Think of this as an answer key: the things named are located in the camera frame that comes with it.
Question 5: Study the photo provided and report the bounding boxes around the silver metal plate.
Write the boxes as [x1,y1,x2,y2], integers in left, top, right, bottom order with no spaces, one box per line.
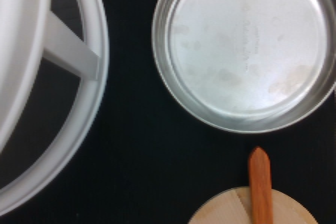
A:
[151,0,336,134]

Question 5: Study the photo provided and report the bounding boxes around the round wooden coaster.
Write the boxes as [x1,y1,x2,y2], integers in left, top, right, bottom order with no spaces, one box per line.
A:
[187,187,318,224]

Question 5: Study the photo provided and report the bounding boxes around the white two-tier turntable shelf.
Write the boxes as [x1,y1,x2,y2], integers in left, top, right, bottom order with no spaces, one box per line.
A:
[0,0,109,216]

